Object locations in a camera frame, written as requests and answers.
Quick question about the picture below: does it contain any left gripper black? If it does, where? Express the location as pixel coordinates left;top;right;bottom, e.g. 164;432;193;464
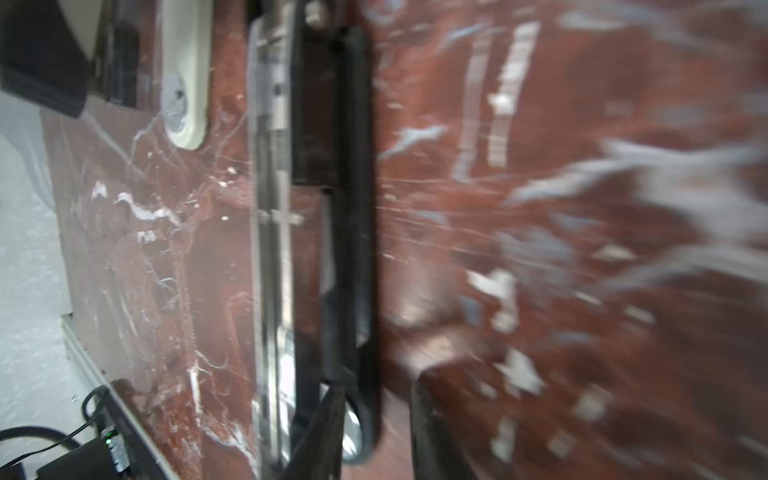
1;0;102;118

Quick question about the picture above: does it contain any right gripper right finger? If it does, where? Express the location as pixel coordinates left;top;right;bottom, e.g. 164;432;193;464
410;381;474;480

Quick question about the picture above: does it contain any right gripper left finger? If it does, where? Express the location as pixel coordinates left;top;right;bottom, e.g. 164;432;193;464
281;384;346;480

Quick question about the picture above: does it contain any black stapler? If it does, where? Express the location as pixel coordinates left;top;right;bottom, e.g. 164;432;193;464
246;1;380;479

